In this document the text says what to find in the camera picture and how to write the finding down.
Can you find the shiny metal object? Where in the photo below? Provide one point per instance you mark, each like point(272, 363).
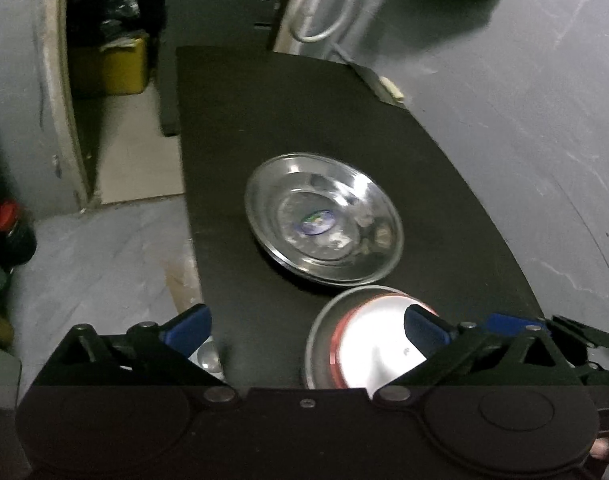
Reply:
point(210, 360)

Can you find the plain steel plate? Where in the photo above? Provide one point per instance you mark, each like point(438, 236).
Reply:
point(294, 266)

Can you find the white bowl with red rim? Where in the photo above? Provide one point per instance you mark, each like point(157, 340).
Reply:
point(369, 345)

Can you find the red and black object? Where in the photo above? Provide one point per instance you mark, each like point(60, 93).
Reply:
point(9, 232)

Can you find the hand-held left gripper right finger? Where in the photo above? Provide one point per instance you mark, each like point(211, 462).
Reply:
point(424, 331)

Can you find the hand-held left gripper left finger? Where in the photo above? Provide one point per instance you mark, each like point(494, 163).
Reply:
point(189, 331)

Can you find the steel plate with blue sticker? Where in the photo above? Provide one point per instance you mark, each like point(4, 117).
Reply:
point(324, 215)

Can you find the black plastic bag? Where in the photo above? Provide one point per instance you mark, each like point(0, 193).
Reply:
point(117, 10)

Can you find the yellow bin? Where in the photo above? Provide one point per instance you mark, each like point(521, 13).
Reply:
point(117, 67)

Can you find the dark grey cabinet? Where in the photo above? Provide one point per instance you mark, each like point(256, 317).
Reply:
point(219, 5)

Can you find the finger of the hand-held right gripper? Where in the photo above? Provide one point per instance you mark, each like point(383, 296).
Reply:
point(589, 335)
point(514, 322)

